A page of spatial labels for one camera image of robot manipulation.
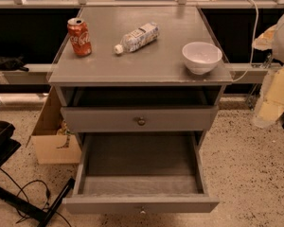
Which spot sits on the open grey lower drawer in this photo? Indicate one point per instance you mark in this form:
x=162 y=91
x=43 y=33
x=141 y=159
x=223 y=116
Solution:
x=140 y=173

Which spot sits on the red coca-cola can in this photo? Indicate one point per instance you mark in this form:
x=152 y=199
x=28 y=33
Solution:
x=79 y=36

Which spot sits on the white ceramic bowl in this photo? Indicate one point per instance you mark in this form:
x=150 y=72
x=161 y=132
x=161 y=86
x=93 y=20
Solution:
x=201 y=57

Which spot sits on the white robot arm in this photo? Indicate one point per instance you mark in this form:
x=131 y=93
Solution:
x=272 y=38

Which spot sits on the open cardboard box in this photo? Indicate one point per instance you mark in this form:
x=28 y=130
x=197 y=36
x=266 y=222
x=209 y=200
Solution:
x=53 y=142

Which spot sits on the black bag on rail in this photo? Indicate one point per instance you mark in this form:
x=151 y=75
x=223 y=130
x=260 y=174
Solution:
x=12 y=64

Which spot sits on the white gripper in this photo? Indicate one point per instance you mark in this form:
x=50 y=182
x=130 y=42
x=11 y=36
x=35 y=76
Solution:
x=272 y=97

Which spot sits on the grey wooden drawer cabinet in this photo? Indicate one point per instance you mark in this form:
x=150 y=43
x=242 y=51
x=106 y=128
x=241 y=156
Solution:
x=153 y=76

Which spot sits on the clear plastic water bottle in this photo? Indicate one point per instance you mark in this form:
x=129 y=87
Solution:
x=138 y=38

